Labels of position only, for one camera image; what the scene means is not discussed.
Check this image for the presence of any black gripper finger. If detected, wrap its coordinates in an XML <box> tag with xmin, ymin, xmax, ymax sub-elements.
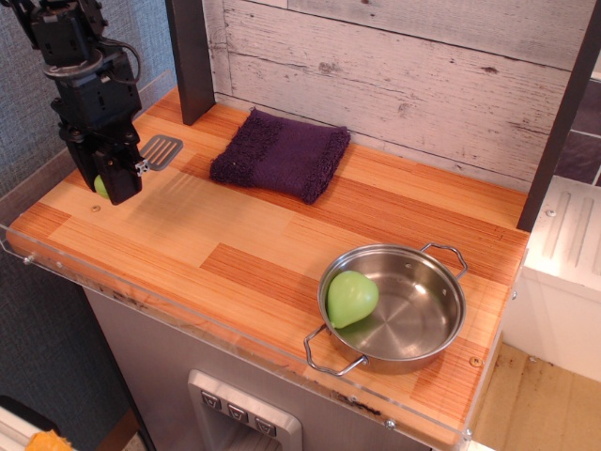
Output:
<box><xmin>67</xmin><ymin>138</ymin><xmax>99</xmax><ymax>191</ymax></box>
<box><xmin>93</xmin><ymin>145</ymin><xmax>142</xmax><ymax>205</ymax></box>

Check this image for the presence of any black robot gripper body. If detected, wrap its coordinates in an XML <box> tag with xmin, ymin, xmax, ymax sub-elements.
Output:
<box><xmin>42</xmin><ymin>51</ymin><xmax>141</xmax><ymax>147</ymax></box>

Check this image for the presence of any green handled grey spatula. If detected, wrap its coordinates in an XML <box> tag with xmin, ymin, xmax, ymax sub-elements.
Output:
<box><xmin>93</xmin><ymin>133</ymin><xmax>184</xmax><ymax>200</ymax></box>

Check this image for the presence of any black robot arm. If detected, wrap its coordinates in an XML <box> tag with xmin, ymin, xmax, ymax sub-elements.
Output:
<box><xmin>3</xmin><ymin>1</ymin><xmax>148</xmax><ymax>205</ymax></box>

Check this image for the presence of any purple folded towel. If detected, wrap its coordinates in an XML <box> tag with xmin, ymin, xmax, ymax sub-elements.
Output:
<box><xmin>209</xmin><ymin>109</ymin><xmax>350</xmax><ymax>205</ymax></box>

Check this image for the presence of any clear acrylic table guard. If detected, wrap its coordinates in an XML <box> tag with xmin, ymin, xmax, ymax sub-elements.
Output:
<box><xmin>2</xmin><ymin>90</ymin><xmax>528</xmax><ymax>450</ymax></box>

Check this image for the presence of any silver dispenser panel with buttons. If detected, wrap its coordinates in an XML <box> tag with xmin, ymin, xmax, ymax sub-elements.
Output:
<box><xmin>188</xmin><ymin>369</ymin><xmax>303</xmax><ymax>450</ymax></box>

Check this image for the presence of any green plastic pear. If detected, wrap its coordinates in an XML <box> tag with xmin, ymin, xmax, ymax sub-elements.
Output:
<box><xmin>327</xmin><ymin>271</ymin><xmax>379</xmax><ymax>329</ymax></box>

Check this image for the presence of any yellow orange cloth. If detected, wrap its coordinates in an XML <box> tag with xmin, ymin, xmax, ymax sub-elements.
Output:
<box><xmin>24</xmin><ymin>430</ymin><xmax>73</xmax><ymax>451</ymax></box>

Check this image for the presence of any white plastic container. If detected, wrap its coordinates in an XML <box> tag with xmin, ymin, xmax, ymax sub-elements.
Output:
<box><xmin>501</xmin><ymin>177</ymin><xmax>600</xmax><ymax>381</ymax></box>

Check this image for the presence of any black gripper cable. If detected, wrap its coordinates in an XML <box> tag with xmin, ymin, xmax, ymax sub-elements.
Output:
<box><xmin>96</xmin><ymin>38</ymin><xmax>143</xmax><ymax>86</ymax></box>

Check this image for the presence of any dark right vertical post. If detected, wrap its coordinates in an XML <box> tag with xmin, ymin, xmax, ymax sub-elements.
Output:
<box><xmin>516</xmin><ymin>1</ymin><xmax>600</xmax><ymax>232</ymax></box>

